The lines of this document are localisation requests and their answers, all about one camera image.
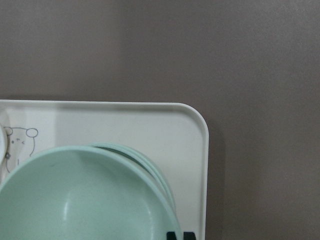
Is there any green bowl underneath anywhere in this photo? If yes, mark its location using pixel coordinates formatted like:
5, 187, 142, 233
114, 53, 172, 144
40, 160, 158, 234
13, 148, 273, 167
88, 142, 177, 217

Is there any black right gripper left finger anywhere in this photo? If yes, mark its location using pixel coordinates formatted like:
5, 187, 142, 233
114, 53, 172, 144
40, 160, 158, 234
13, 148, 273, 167
166, 231, 180, 240

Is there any cream tray with bear drawing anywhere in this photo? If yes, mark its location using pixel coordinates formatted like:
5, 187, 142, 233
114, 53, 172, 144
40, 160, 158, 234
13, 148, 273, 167
0, 99, 209, 240

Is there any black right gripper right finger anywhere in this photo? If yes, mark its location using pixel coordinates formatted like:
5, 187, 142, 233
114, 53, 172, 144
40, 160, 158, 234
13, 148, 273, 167
183, 231, 196, 240

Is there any large green bowl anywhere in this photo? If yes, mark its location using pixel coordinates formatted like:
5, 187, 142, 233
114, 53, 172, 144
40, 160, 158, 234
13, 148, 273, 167
0, 146, 183, 240

